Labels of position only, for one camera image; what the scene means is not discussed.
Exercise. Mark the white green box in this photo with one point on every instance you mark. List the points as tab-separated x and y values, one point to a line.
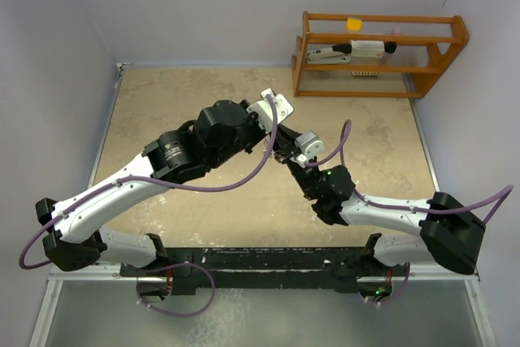
367	49

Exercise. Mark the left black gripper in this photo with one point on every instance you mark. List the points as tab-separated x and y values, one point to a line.
260	133

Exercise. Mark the wooden shelf rack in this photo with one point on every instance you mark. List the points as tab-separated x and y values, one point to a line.
421	47

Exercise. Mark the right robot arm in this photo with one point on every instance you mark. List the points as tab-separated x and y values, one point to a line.
438	229

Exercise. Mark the black round object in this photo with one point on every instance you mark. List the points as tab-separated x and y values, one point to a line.
390	47

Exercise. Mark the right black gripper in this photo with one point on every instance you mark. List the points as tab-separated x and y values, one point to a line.
285	157

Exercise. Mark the silver keys bunch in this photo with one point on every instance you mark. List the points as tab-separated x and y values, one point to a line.
267	151

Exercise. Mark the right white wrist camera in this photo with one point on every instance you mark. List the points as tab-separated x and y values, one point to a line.
310	147

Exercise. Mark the staples strip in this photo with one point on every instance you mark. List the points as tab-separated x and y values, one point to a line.
364	74

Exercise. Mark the black base frame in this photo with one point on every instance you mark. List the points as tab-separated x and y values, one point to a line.
341	269

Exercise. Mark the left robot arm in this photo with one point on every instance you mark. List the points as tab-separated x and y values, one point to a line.
76	236

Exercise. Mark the yellow sticky block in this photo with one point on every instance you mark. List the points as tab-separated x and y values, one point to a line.
353	25

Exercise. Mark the white stapler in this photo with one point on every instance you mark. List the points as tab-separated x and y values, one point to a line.
330	55

